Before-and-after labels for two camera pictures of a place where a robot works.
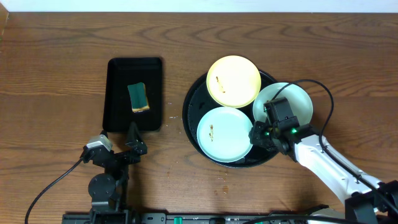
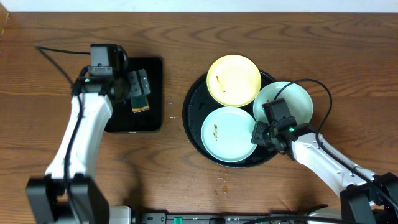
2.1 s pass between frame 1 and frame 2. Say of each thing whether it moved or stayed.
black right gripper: stayed
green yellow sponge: stayed
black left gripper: moved
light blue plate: stayed
